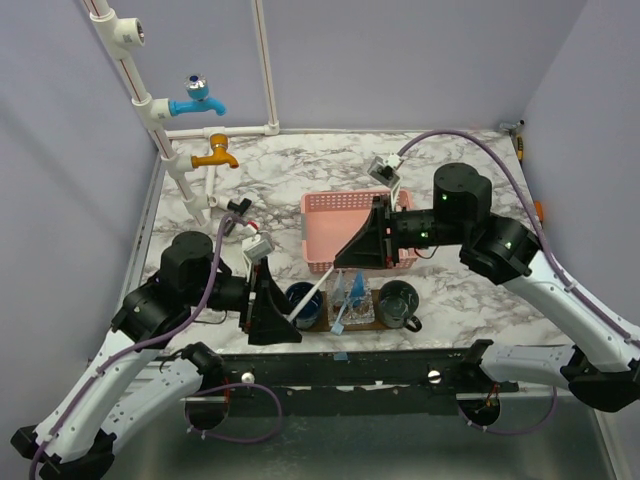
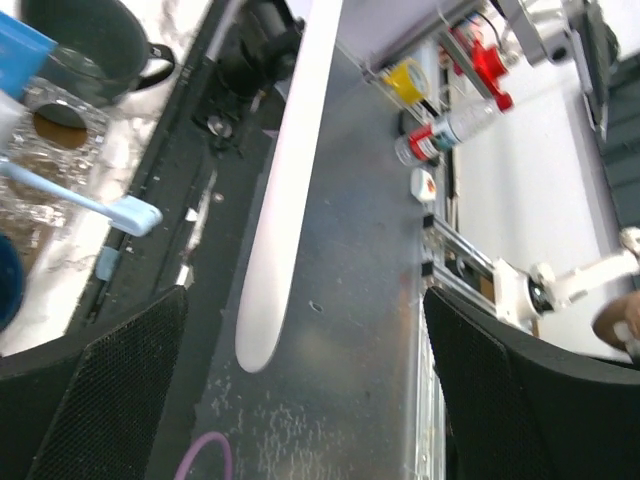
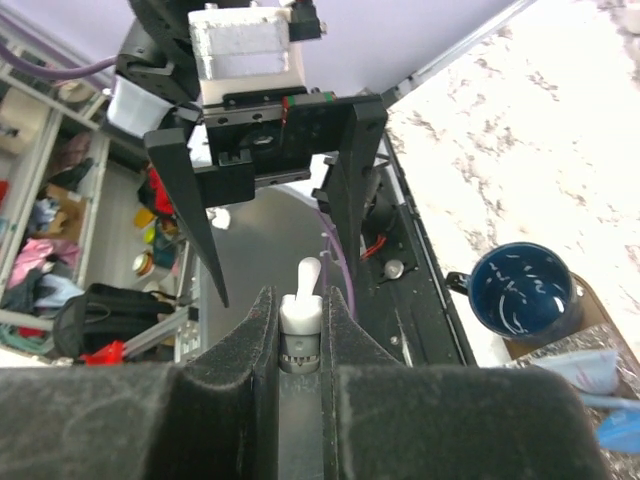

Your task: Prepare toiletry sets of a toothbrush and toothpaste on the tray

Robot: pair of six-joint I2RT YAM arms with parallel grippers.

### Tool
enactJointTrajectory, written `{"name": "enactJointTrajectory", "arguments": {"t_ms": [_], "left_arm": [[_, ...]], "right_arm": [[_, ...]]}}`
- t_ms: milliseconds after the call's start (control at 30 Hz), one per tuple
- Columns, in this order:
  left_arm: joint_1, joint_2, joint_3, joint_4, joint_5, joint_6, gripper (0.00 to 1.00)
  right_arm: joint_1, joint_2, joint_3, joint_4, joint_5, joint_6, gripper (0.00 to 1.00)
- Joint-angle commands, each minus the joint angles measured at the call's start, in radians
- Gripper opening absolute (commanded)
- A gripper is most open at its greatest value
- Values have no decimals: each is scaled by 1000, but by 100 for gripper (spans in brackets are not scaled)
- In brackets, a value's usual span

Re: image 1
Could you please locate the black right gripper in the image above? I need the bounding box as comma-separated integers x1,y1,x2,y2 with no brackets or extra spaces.
334,195,467,270

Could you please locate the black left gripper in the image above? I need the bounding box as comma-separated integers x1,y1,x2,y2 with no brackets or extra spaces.
189,255,305,343

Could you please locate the dark blue mug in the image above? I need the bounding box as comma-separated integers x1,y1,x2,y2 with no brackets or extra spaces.
285,282,324,330

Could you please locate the pink perforated plastic basket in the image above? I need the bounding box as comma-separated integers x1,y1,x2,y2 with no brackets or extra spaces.
301,189,433,273

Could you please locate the white pink toothbrush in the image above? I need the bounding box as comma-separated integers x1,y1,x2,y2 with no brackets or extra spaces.
287,266,334,323

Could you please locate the brown oval wooden tray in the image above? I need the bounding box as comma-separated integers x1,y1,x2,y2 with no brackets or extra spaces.
307,289,389,333

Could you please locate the dark green ceramic mug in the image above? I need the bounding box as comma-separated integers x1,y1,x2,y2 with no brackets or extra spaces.
378,280,422,333

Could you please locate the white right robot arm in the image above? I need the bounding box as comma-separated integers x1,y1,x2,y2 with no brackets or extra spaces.
334,163,639,412

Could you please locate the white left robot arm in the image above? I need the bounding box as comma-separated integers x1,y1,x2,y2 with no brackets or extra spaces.
11,225,302,479

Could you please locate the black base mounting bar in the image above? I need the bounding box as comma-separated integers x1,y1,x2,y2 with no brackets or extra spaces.
183,347,518,417

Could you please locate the yellow black tool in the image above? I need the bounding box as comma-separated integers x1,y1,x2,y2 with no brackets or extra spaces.
515,119,525,163

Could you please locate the orange plastic faucet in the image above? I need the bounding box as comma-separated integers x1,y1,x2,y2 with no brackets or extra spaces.
191,134,239,169

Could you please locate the blue plastic faucet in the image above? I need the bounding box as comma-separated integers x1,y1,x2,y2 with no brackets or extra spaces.
169,74,227,117

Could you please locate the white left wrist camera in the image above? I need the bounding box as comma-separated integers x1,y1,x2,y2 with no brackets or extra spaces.
241,233,275,279

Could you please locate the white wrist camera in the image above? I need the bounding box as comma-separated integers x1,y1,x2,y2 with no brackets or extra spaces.
367,153,403,210
241,233,275,279

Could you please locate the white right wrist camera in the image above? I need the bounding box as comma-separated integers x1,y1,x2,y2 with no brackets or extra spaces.
367,153,403,210

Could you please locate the black t-handle valve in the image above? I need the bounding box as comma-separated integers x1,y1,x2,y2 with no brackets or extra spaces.
224,198,252,236

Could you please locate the orange clip on wall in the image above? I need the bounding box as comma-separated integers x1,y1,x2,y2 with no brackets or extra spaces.
534,201,544,222

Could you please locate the white pvc pipe frame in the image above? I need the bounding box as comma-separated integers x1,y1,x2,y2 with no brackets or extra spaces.
82,1,280,227

